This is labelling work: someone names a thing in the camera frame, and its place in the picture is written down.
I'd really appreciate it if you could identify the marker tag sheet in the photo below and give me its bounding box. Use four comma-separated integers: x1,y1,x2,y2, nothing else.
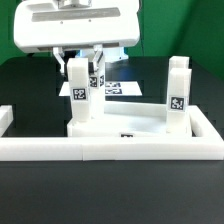
59,81,144,98

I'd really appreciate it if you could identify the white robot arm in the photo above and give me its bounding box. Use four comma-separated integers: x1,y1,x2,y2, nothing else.
14,0,140,70

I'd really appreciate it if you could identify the white desk top tray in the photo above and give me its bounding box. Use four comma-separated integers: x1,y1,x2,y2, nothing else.
67,101,193,137

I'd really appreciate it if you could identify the white U-shaped fence frame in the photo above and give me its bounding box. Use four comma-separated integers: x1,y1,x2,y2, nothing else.
0,106,224,161

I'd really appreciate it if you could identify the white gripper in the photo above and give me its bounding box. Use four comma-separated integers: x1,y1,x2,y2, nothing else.
14,0,140,74

